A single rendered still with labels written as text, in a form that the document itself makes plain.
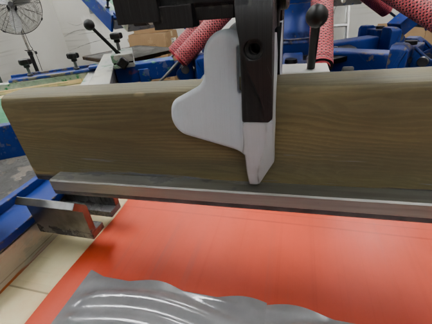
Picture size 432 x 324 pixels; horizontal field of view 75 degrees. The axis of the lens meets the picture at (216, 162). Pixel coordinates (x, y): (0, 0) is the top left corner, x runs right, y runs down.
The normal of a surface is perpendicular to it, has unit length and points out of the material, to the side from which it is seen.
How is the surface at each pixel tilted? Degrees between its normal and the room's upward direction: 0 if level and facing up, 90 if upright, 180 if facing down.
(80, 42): 90
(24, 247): 90
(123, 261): 0
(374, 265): 0
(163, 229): 0
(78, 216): 90
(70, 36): 90
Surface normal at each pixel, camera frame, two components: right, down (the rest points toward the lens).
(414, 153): -0.26, 0.50
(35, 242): 0.96, 0.05
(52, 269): -0.09, -0.86
